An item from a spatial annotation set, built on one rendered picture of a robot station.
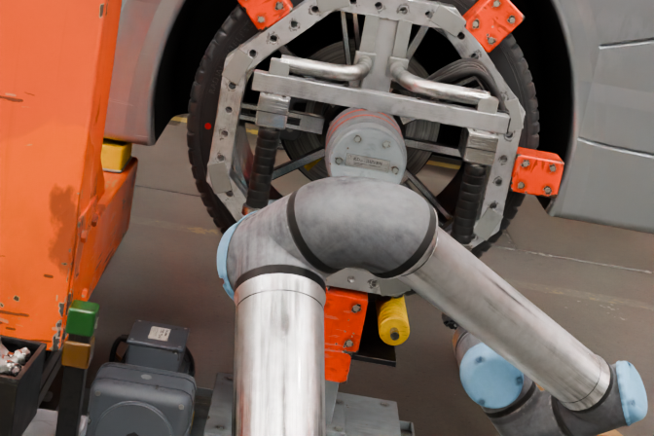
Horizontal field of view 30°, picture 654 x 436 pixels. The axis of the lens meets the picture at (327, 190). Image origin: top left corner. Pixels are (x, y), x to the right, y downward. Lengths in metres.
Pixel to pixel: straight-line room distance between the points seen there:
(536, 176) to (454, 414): 1.21
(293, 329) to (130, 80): 0.99
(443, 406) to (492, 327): 1.69
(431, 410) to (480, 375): 1.44
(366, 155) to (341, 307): 0.35
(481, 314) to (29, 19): 0.77
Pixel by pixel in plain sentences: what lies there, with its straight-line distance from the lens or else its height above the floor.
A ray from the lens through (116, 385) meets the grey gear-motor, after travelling 2.15.
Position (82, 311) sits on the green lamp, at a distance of 1.75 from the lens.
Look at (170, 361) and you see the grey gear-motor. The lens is 2.28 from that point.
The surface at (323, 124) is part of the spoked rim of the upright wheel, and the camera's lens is 2.28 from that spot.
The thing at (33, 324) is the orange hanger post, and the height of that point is 0.56.
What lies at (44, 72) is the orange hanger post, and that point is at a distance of 1.84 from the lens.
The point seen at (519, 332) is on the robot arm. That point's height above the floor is 0.76.
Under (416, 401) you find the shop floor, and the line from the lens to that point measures 3.32.
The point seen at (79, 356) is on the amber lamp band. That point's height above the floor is 0.59.
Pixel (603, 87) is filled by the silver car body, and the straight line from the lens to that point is 2.38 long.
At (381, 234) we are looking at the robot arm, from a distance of 1.48.
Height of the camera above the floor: 1.30
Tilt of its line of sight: 14 degrees down
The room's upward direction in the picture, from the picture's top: 10 degrees clockwise
